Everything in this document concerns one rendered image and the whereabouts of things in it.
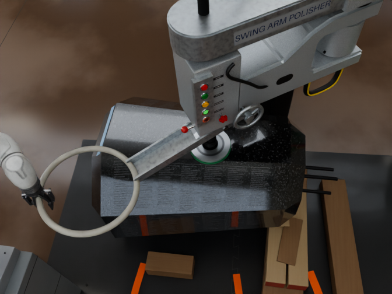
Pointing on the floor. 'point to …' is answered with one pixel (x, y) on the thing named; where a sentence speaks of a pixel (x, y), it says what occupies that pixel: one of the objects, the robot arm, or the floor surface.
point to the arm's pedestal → (37, 277)
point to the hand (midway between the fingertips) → (45, 205)
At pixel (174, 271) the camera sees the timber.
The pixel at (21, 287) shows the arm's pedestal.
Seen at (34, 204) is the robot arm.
